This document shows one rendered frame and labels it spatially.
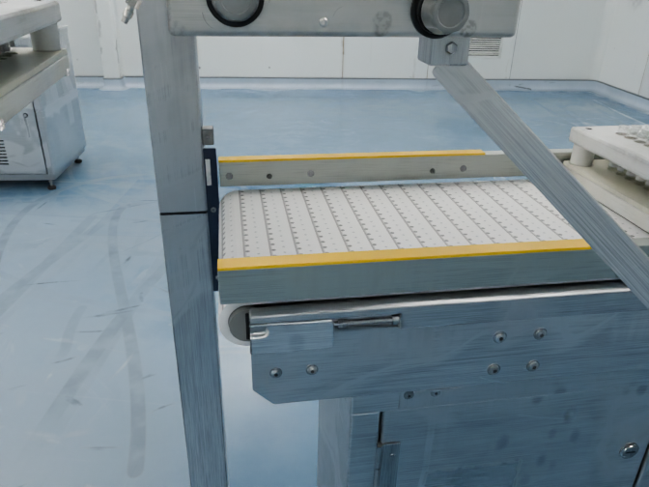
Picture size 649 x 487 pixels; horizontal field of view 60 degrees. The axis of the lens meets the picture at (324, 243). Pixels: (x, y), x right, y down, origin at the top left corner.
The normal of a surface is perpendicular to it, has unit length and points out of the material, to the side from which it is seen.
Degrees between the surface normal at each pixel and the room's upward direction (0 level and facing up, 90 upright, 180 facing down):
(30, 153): 90
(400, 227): 0
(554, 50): 90
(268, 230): 0
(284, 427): 0
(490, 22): 90
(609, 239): 87
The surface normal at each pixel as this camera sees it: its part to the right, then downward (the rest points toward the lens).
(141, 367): 0.02, -0.90
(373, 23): 0.16, 0.44
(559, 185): -0.40, 0.35
